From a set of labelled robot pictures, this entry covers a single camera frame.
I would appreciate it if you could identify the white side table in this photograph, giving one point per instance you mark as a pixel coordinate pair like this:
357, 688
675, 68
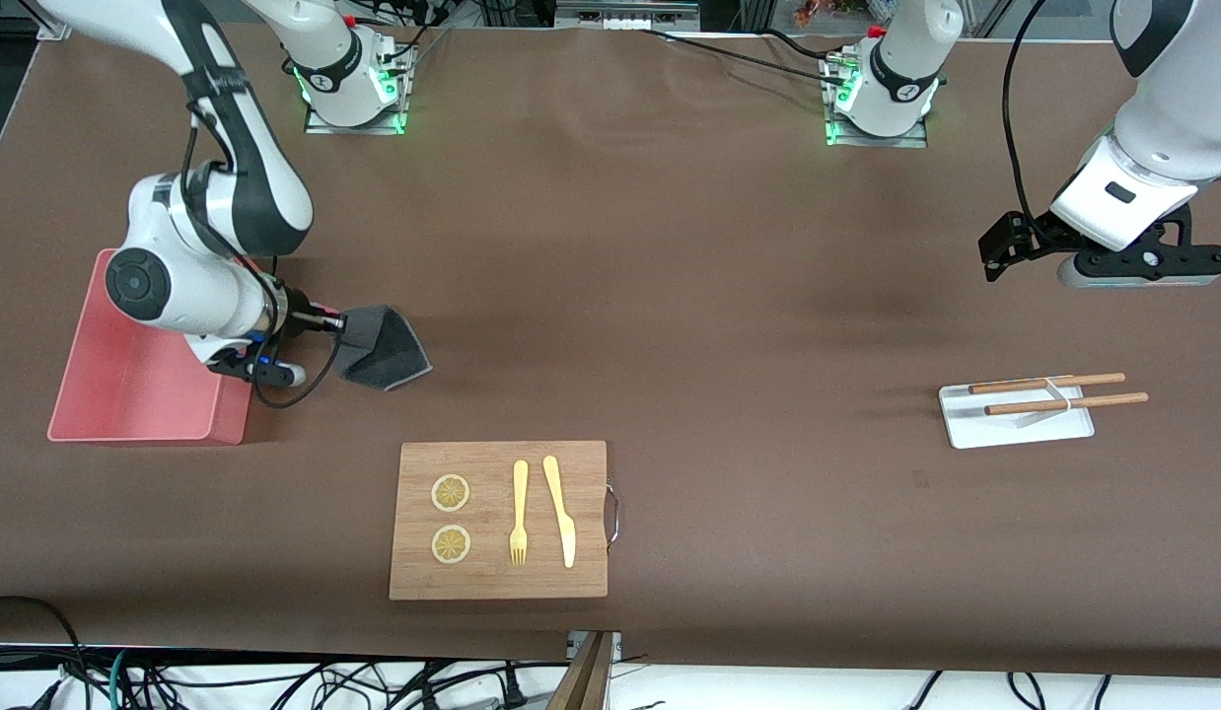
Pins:
768, 692

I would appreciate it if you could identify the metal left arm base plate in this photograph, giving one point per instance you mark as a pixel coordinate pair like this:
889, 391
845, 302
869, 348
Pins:
906, 142

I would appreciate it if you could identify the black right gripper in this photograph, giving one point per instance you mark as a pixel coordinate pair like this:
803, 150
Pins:
303, 320

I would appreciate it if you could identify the grey and red cloth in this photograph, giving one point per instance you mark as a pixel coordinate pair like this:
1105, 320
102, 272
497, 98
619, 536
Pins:
389, 350

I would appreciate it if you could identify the wooden cutting board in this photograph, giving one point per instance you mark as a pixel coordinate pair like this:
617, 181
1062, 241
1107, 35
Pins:
413, 572

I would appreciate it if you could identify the yellow plastic knife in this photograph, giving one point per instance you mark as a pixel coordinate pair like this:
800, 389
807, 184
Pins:
563, 518

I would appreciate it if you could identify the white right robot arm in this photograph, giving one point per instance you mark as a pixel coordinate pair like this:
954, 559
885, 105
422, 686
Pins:
265, 187

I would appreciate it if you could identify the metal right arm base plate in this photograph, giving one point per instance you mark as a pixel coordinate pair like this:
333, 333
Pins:
320, 129

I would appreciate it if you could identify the brown wooden plank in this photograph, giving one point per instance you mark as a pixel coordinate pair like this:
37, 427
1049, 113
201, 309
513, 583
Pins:
586, 680

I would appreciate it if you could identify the lemon slice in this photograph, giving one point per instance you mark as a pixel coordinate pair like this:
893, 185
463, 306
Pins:
450, 493
451, 544

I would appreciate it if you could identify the pink plastic bin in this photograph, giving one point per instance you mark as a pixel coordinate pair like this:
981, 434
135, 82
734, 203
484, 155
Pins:
107, 394

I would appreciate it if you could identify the black power plug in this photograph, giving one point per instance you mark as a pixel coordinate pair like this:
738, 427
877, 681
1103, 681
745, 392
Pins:
512, 688

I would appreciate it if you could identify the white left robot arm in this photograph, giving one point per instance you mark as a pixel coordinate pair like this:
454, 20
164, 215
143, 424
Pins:
1173, 118

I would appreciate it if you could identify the metal table edge bracket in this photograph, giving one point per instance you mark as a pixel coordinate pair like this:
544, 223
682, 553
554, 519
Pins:
615, 646

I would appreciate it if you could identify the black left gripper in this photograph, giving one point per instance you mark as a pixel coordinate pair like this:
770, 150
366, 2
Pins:
1027, 240

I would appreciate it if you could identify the yellow plastic fork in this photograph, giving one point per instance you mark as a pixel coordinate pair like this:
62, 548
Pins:
519, 503

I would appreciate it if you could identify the white rack with wooden rods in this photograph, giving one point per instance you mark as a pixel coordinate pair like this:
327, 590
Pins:
975, 429

